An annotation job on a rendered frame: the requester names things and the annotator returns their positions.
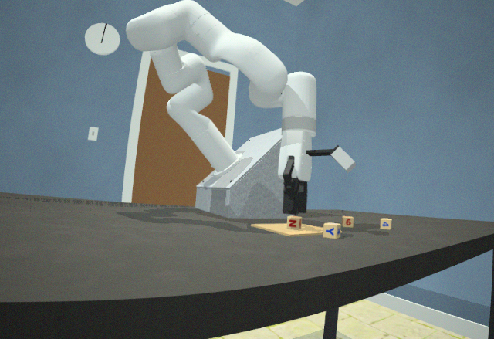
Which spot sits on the tan flat mat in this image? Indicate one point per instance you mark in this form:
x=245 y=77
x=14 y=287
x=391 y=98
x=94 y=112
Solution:
x=306 y=230

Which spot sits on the cream letter block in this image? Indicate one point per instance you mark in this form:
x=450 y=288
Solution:
x=294 y=222
x=347 y=221
x=386 y=224
x=331 y=230

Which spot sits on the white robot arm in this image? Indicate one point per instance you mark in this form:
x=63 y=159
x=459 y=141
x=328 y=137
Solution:
x=160 y=30

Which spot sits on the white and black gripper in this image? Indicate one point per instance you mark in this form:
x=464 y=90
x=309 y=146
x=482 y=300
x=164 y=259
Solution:
x=294 y=144

